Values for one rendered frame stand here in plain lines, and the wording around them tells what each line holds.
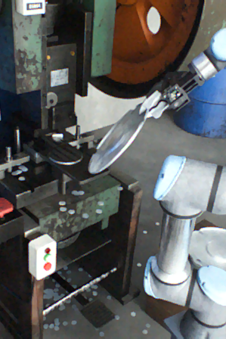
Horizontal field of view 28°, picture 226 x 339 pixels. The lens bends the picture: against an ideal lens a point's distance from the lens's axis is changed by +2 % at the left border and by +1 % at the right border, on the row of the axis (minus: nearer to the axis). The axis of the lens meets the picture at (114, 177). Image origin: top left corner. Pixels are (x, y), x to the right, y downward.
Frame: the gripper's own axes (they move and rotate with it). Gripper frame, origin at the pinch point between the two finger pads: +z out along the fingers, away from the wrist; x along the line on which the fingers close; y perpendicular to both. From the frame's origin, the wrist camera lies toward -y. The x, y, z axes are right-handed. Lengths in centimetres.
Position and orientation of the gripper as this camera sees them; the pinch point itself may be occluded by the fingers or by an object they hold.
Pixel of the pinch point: (143, 112)
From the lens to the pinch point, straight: 142.0
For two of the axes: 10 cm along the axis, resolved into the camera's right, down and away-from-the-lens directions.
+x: 6.5, 6.2, 4.4
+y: 0.6, 5.3, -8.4
